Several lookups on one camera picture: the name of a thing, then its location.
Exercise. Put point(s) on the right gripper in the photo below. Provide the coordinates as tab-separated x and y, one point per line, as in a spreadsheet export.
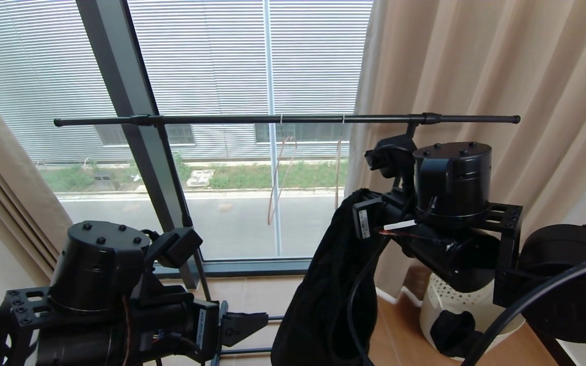
450	259

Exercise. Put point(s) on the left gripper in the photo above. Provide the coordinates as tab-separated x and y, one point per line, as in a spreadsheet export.
171	325

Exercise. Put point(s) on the black shorts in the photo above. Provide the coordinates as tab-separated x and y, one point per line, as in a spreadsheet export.
323	295

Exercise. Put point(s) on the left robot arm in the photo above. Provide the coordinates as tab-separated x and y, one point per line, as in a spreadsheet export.
94	264

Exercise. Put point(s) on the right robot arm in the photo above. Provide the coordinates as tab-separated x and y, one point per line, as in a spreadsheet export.
450	183

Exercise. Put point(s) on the white laundry basket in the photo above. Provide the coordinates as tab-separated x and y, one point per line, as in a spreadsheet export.
450	297

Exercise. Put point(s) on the heap of black clothes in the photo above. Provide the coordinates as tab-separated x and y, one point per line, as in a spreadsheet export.
453	333

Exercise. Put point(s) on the pink clothes hanger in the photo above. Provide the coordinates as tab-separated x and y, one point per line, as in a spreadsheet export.
337	173
273	198

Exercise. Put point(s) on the black clothes rack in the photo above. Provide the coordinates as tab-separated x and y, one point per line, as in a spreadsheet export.
222	119

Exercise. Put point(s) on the window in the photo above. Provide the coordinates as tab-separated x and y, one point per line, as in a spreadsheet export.
211	61

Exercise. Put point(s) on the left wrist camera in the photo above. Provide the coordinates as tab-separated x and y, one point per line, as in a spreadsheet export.
176	246

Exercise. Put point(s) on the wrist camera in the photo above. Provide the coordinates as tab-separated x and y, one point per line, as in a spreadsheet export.
176	246
389	155

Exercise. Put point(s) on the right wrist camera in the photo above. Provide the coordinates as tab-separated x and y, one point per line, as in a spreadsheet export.
389	155

